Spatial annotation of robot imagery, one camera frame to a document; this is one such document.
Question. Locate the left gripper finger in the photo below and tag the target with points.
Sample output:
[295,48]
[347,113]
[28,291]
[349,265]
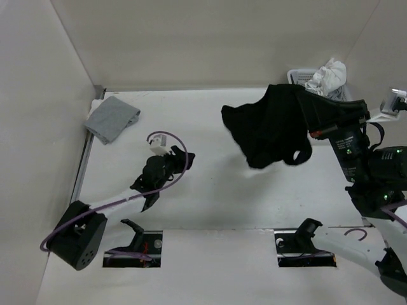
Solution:
[178,153]
[184,161]

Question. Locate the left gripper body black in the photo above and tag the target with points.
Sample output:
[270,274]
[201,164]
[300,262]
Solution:
[170,167]

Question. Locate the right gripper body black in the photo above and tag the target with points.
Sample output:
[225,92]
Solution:
[351,148]

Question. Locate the black tank top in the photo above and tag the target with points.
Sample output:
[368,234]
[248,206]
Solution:
[272,129]

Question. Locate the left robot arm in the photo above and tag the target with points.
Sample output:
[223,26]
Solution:
[77,237]

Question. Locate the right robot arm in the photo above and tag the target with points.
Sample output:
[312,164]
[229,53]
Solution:
[377,178]

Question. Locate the grey tank top in basket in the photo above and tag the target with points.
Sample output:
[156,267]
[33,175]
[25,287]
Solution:
[338,95]

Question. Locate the folded grey tank top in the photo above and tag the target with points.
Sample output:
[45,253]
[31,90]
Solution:
[110,119]

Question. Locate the white plastic laundry basket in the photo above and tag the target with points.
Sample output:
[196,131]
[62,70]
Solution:
[301,76]

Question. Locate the white folded garment under grey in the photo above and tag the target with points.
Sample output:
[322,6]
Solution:
[94,105]

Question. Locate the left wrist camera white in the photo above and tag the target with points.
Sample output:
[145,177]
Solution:
[158,144]

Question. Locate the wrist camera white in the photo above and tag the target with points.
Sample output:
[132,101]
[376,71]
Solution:
[390,108]
[158,144]

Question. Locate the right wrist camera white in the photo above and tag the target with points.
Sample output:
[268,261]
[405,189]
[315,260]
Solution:
[390,108]

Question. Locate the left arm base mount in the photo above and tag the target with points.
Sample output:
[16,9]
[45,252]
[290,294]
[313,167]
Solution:
[144,251]

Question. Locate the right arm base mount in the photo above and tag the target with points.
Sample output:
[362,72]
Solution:
[291,255]

